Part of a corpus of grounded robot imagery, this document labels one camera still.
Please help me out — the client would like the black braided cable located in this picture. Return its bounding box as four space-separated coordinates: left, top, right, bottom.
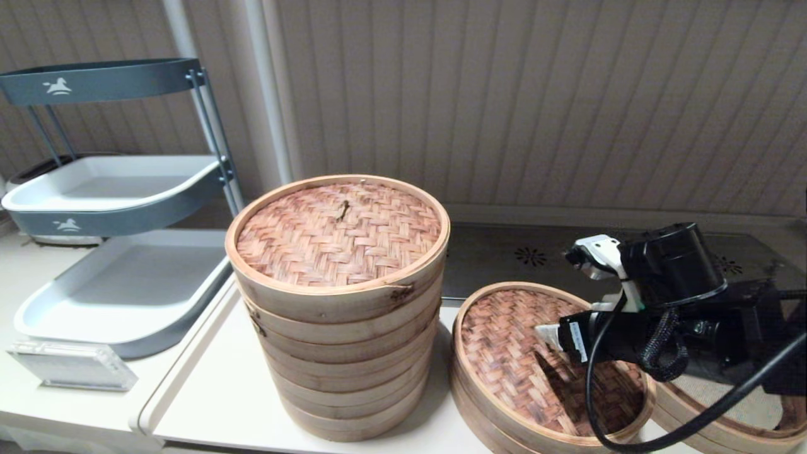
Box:
637 308 690 383

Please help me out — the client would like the white and grey rack tray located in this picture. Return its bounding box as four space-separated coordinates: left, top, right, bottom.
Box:
1 154 235 238
14 228 235 360

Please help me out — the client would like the grey tiered rack frame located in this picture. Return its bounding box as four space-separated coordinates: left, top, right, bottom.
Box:
25 66 245 218

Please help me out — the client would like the white pipe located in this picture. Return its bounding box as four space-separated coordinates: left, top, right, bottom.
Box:
243 0 296 190
161 0 202 61

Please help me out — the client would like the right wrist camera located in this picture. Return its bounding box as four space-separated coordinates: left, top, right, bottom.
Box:
565 235 645 313

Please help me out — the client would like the bamboo steamer basket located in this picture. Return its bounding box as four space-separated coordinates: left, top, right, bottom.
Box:
653 369 807 454
257 328 439 395
450 369 631 454
268 359 433 421
243 290 443 366
277 386 429 443

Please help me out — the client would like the grey rack shelf rim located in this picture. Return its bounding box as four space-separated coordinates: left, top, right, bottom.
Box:
0 58 204 107

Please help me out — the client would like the black stove top panel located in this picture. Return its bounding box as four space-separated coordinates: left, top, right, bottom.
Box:
441 222 807 305

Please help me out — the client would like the large white tray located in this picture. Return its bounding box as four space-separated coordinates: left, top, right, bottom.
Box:
129 276 700 454

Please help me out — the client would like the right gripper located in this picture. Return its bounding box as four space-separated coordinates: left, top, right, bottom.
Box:
535 309 659 368

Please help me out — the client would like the clear plastic box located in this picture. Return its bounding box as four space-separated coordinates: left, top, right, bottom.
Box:
8 340 139 392

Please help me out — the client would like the woven bamboo steamer lid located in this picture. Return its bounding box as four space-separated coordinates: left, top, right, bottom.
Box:
451 281 657 446
225 175 451 325

